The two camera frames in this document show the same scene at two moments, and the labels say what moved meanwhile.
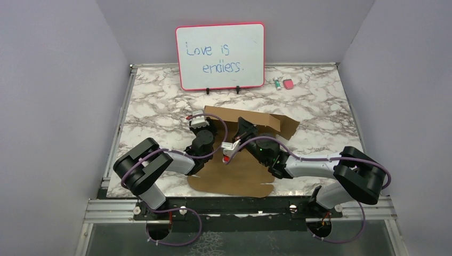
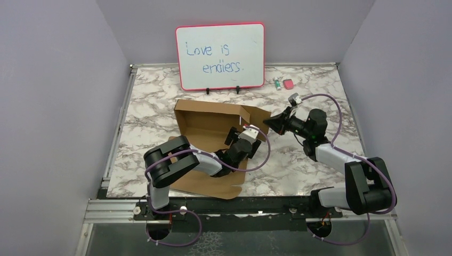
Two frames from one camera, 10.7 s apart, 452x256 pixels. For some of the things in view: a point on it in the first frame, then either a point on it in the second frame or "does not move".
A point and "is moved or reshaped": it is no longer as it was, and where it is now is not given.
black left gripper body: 210,128 -> 253,146
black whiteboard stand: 237,89 does not move
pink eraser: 288,84 does not move
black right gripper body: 251,148 -> 298,126
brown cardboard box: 233,169 is moved or reshaped
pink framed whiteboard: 219,56 does not move
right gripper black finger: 245,130 -> 284,116
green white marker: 277,85 does not move
